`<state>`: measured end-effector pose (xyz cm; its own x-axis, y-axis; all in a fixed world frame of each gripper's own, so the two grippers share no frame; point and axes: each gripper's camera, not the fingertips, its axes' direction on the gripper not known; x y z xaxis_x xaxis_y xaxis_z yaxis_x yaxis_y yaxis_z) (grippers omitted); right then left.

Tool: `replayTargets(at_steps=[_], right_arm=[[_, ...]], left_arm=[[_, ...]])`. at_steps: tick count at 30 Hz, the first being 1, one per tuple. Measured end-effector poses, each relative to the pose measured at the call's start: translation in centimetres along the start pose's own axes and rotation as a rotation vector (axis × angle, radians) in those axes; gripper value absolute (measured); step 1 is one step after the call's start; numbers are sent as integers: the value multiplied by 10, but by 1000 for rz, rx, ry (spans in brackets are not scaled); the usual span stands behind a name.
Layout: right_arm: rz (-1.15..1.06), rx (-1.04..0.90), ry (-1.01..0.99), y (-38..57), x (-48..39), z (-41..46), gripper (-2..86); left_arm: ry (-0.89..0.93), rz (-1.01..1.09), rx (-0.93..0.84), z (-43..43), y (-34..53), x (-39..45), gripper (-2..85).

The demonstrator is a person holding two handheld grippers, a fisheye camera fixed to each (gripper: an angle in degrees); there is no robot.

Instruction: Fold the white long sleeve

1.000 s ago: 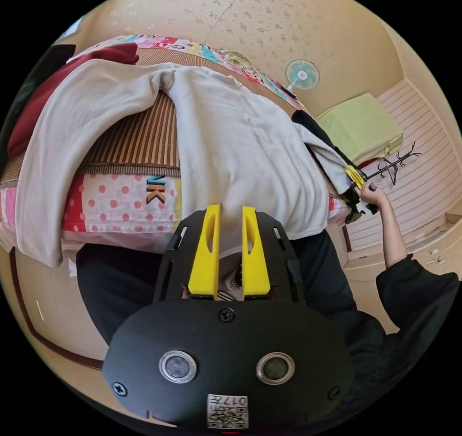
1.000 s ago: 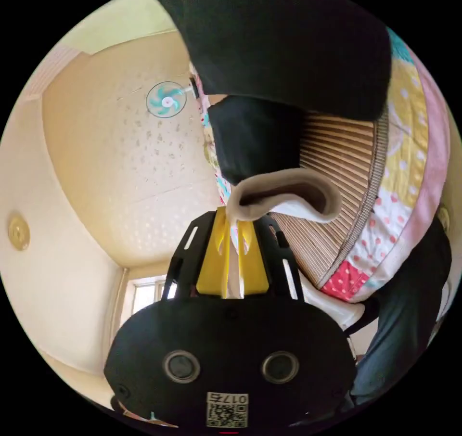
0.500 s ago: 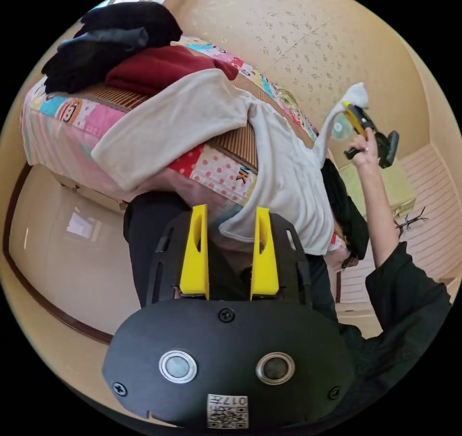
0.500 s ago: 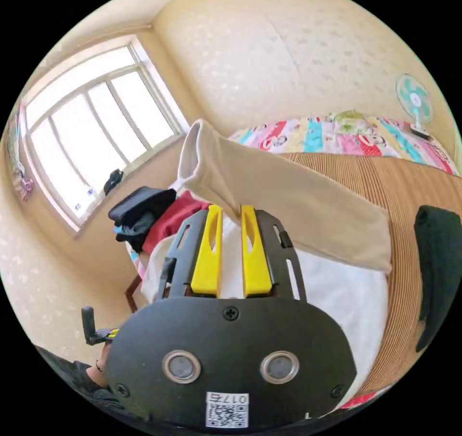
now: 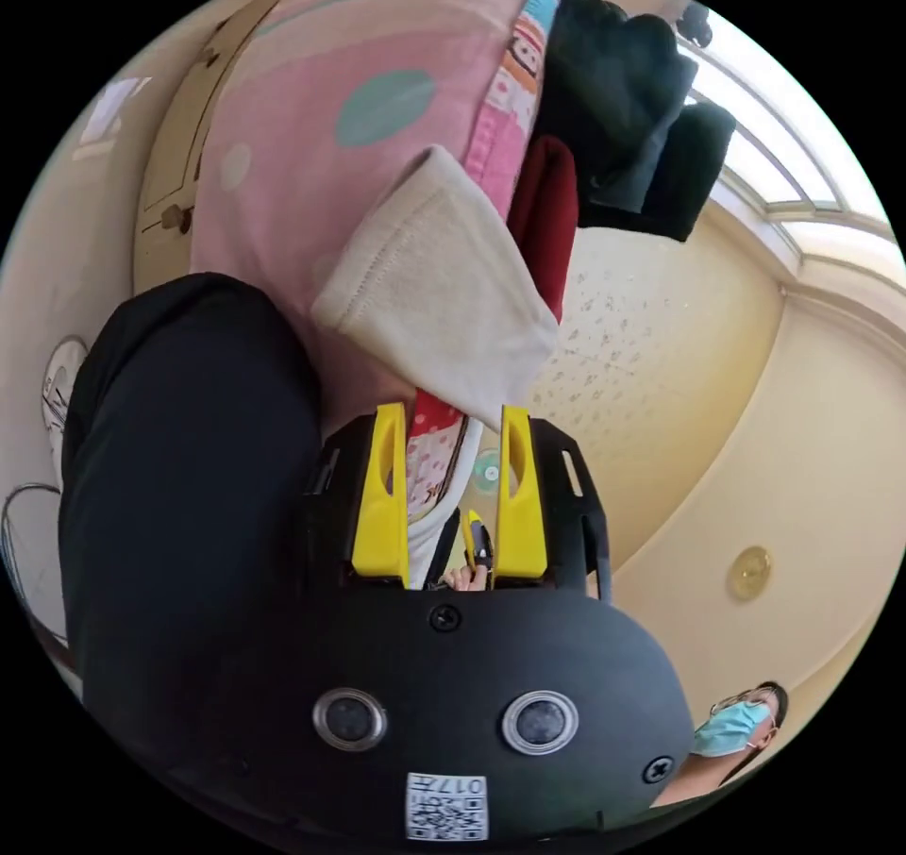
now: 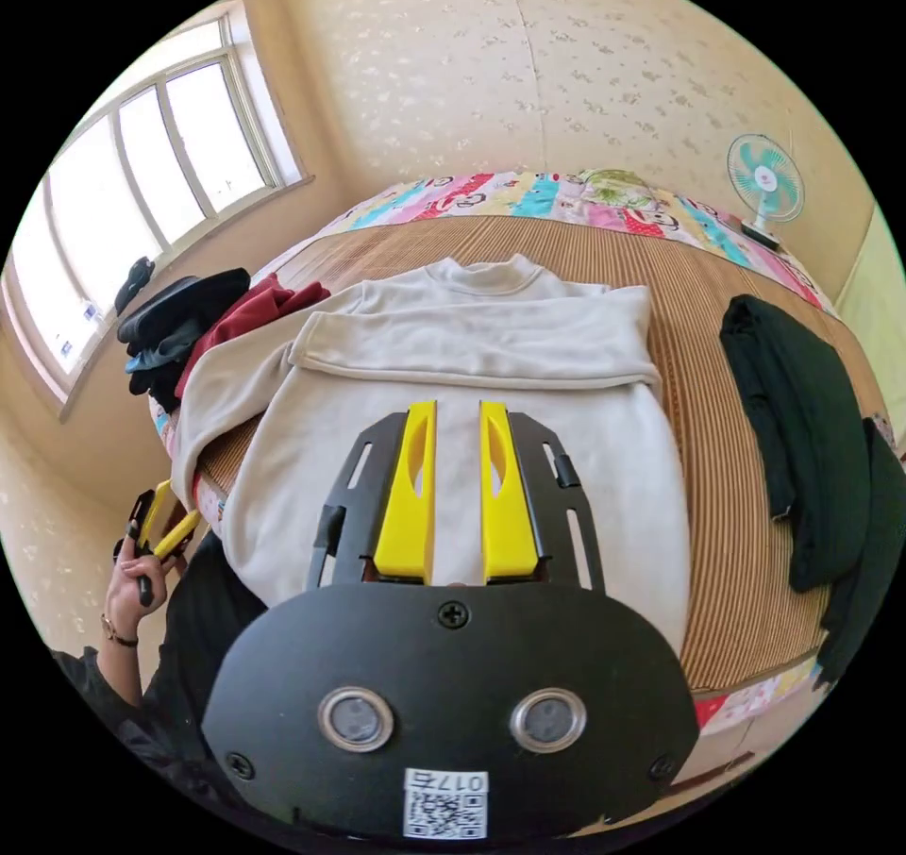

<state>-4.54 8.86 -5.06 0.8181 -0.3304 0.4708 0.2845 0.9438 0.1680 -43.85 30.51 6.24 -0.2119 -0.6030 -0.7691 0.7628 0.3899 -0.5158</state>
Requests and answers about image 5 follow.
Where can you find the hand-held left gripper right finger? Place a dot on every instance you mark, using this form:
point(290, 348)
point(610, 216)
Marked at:
point(522, 536)

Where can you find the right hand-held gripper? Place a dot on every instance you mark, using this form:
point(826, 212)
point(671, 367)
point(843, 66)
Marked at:
point(483, 543)

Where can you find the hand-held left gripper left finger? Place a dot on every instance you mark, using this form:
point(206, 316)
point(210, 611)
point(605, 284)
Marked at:
point(379, 536)

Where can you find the white long sleeve shirt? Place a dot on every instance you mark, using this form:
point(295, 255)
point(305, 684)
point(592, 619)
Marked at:
point(439, 282)

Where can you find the person's right hand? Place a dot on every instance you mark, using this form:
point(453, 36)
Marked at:
point(463, 577)

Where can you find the person's body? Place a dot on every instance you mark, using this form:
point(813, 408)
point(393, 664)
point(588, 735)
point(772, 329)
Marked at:
point(184, 487)

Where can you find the round gold ceiling lamp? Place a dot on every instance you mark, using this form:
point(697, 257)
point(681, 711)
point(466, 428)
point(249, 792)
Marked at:
point(750, 572)

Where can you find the bed with pink printed sheet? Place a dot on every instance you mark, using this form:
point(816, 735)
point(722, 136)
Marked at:
point(318, 161)

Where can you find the beige cupboard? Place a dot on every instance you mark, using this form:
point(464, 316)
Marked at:
point(173, 154)

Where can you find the pile of clothes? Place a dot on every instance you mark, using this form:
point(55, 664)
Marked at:
point(616, 90)

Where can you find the window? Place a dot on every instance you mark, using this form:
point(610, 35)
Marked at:
point(778, 126)

